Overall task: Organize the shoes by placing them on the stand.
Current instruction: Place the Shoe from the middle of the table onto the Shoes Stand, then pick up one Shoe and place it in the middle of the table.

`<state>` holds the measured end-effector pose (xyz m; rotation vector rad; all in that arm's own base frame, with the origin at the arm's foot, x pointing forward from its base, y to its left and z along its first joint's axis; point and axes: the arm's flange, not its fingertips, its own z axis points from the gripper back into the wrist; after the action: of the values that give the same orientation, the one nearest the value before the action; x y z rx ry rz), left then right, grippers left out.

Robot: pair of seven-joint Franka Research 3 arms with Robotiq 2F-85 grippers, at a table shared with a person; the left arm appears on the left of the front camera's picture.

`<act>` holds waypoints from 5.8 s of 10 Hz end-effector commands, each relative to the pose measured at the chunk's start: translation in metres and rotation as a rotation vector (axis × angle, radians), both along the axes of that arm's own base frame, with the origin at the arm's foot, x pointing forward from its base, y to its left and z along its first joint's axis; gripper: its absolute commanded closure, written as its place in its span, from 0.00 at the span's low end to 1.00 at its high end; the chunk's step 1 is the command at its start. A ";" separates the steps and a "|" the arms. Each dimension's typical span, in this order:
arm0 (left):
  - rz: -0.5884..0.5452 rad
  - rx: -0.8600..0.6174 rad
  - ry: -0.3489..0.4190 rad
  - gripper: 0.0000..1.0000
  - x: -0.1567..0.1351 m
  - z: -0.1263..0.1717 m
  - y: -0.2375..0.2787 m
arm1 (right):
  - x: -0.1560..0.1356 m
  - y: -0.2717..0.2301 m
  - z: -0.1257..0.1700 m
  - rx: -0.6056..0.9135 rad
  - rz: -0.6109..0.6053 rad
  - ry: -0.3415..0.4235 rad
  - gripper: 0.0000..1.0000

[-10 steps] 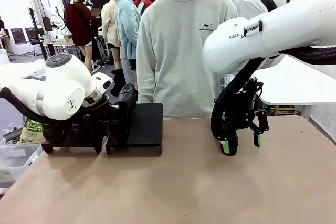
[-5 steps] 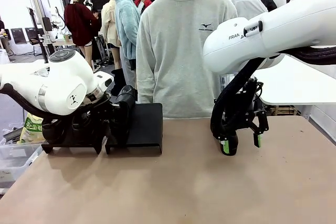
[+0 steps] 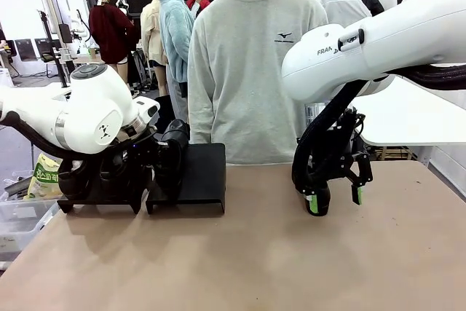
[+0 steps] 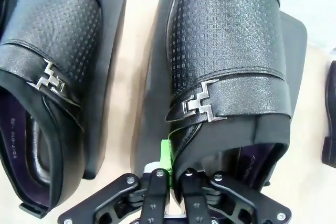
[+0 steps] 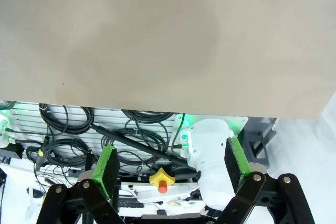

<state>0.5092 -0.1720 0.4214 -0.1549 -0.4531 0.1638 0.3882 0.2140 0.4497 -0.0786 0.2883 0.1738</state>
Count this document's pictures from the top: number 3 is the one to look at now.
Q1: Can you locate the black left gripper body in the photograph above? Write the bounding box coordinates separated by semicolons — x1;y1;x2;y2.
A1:
115;130;165;167

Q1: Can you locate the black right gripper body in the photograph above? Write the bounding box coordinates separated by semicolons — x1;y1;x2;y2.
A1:
319;109;366;181

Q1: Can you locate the person's right forearm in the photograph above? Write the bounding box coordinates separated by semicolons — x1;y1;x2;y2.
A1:
187;84;216;145

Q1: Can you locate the black metal shoe stand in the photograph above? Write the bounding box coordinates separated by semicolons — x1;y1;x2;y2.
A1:
56;165;154;216
145;142;227;214

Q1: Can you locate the black light stand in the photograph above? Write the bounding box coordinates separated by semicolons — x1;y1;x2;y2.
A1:
37;9;52;41

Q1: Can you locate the white side table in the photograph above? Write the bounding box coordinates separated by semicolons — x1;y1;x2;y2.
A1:
351;76;466;148

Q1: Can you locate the green yellow snack bag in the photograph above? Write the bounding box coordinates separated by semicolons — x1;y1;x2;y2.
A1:
24;154;63;200

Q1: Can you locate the silver metal pole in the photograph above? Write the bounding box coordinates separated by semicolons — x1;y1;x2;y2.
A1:
36;0;74;89

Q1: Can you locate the person in grey sweatshirt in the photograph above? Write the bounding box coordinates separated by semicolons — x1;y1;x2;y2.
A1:
187;0;331;165

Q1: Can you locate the blue fleece mannequin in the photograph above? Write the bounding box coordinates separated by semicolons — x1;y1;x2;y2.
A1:
158;0;197;109

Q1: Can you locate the maroon sweater mannequin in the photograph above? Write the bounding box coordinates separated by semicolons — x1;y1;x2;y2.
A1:
88;0;140;86

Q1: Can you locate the cream jacket mannequin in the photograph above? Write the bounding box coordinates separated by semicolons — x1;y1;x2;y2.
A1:
140;0;179;122

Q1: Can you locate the person in black clothes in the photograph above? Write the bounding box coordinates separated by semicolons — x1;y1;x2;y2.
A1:
115;0;143;82

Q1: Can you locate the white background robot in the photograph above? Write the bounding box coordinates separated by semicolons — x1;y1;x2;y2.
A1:
71;8;90;50

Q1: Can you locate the black office chair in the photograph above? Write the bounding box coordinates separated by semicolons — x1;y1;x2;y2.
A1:
15;39;37;61
36;37;60;63

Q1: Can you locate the black speaker box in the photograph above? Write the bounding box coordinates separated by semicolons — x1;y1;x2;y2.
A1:
58;23;72;44

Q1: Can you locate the clear plastic storage bin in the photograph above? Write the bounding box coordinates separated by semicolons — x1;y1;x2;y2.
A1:
0;178;62;263

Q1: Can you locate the right arm black cable sleeve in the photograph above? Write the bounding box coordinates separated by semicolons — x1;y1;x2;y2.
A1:
291;63;466;195

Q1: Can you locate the arm black cable sleeve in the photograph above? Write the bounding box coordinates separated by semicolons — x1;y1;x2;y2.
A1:
291;63;466;195
6;109;156;161

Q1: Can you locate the left arm black cable sleeve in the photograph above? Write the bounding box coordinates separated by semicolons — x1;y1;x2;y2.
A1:
6;109;156;161

